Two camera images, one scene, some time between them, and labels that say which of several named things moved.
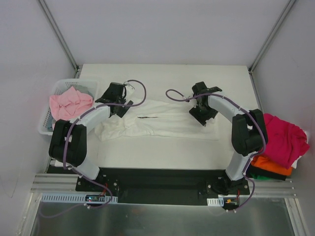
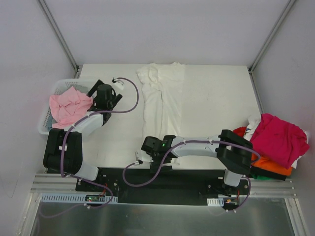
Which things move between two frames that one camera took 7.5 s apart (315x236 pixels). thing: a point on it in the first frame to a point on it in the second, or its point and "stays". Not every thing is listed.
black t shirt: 251,168 stays
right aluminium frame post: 254,63 stays
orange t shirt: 263,162 stays
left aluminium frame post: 60,37 stays
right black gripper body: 201,114 to 162,166
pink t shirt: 70,105 stays
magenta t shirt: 286,141 stays
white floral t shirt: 146,118 to 163,85
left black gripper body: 122,107 to 96,107
